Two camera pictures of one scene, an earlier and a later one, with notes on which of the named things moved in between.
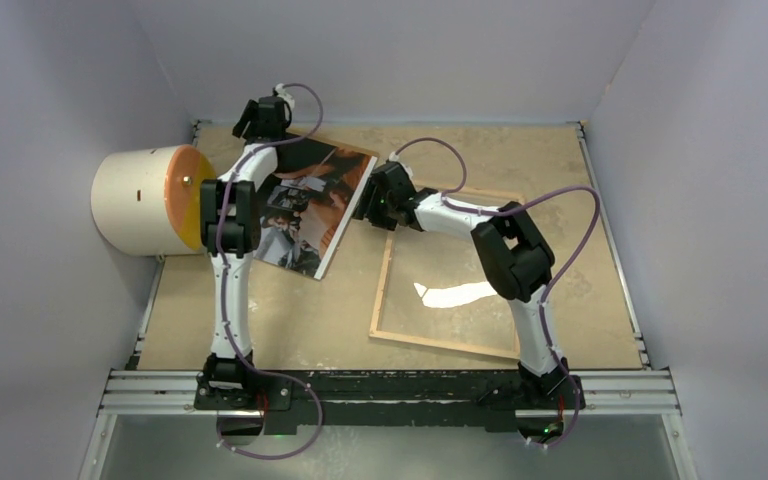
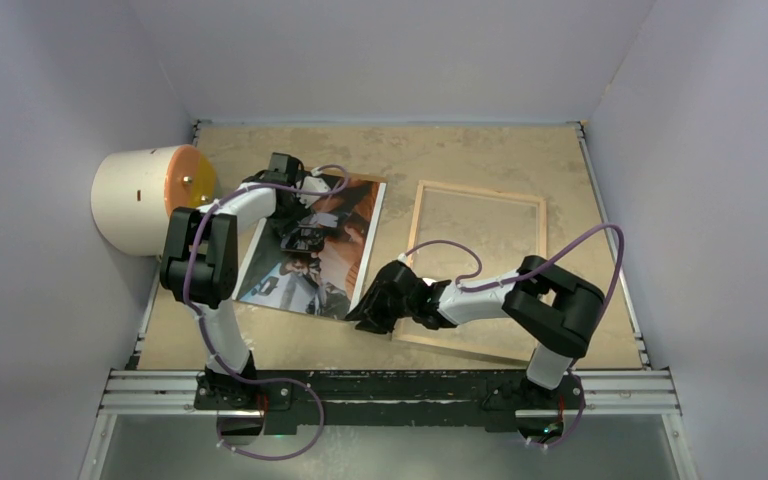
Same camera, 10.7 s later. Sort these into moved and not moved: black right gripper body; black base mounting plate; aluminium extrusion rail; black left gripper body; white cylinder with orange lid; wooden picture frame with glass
Moved: black left gripper body; black right gripper body
Not moved: white cylinder with orange lid; aluminium extrusion rail; black base mounting plate; wooden picture frame with glass
